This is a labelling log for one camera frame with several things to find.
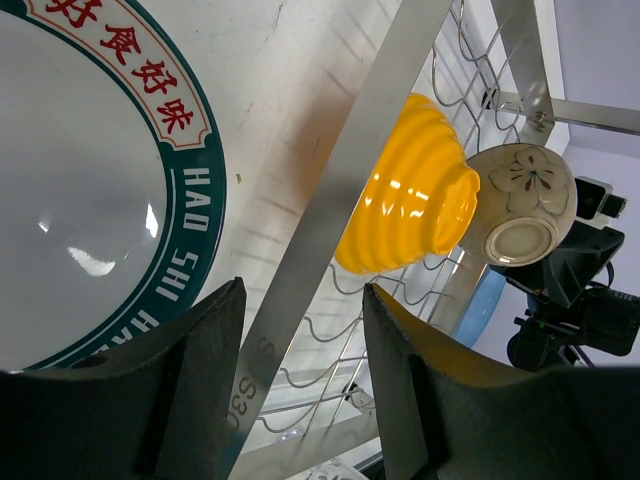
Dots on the light blue plate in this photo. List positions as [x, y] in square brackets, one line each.
[480, 309]

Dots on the yellow ribbed bowl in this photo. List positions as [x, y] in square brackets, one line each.
[419, 200]

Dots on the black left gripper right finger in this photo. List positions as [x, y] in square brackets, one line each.
[445, 411]

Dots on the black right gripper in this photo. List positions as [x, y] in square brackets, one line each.
[570, 302]

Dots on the clear drinking glass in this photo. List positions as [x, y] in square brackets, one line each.
[334, 469]

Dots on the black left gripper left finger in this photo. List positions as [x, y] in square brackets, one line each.
[151, 408]

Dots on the steel wire dish rack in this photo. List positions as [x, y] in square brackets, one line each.
[304, 393]

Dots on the black bowl floral outside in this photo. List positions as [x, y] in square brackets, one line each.
[526, 205]

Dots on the white plate green rim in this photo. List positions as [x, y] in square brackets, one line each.
[113, 181]

